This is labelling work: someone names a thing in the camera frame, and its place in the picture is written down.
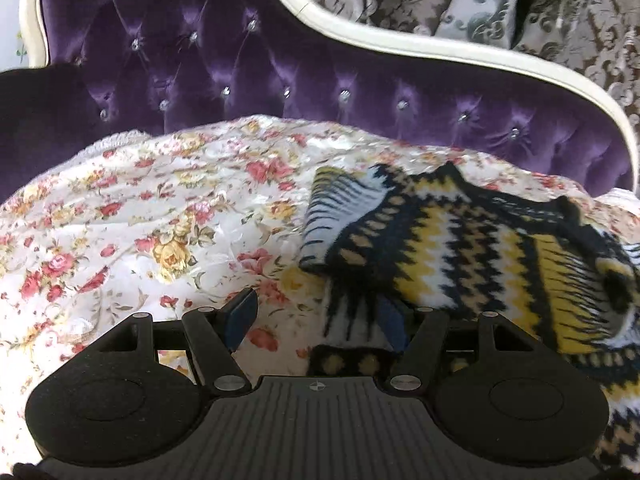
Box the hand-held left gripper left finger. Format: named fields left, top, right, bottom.
left=93, top=288, right=259, bottom=395

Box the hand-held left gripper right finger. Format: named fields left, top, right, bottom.
left=377, top=297, right=552, bottom=394

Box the zigzag knitted sweater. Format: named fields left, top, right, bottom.
left=299, top=162, right=640, bottom=477

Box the floral blanket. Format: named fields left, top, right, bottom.
left=0, top=116, right=640, bottom=472

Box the purple tufted sofa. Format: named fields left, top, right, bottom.
left=0, top=0, right=640, bottom=207

